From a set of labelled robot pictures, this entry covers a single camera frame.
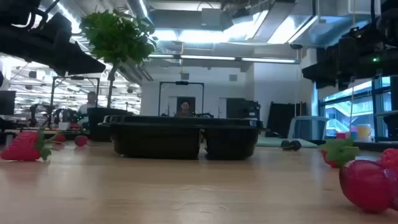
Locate black panel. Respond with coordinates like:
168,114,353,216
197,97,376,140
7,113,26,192
266,101,308,138

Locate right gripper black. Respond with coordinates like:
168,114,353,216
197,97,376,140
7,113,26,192
303,43,398,91

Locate green plant in black pot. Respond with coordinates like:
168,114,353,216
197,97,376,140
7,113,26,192
79,8,159,143

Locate yellow bottle on desk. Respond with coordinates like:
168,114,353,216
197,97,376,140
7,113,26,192
356,123,373,142

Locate yellow hanging cable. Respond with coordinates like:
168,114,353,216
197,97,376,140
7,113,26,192
349,0,356,126

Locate black cabinet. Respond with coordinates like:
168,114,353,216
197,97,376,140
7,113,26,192
226,98,261,121

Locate black monitor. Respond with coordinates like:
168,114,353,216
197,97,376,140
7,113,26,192
0,90,16,116

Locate white office chair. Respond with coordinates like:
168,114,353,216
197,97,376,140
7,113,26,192
287,116,330,141

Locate person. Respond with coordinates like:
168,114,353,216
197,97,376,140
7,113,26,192
77,91,99,125
174,100,195,118

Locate long ceiling light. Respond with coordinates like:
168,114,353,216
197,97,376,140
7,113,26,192
148,54,300,65

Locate black rig frame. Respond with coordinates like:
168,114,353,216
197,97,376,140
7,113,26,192
157,80,205,118
49,75,101,128

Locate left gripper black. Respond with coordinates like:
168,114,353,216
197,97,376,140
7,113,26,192
0,27,106,78

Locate strawberry with big green leaves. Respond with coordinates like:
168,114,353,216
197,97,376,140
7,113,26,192
318,138,361,169

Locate black aluminium table frame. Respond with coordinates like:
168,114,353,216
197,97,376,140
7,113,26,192
0,129,398,153

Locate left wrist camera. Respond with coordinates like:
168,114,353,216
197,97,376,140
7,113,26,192
39,12,73,44

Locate green folded cloth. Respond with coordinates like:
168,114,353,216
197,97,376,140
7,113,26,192
256,136,318,149

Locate large red strawberry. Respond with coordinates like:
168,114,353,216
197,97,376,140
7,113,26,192
0,130,52,162

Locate black two-compartment food container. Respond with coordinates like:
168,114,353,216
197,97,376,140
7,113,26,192
97,114,266,161

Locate red cherry with stem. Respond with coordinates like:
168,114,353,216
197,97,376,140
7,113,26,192
73,135,94,147

